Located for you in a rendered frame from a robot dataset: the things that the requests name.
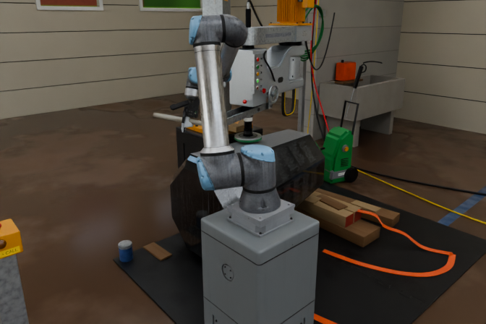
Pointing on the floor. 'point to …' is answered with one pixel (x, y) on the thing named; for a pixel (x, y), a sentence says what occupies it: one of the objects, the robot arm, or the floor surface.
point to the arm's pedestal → (259, 272)
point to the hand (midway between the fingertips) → (182, 129)
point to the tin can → (126, 254)
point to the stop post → (11, 277)
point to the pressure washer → (340, 152)
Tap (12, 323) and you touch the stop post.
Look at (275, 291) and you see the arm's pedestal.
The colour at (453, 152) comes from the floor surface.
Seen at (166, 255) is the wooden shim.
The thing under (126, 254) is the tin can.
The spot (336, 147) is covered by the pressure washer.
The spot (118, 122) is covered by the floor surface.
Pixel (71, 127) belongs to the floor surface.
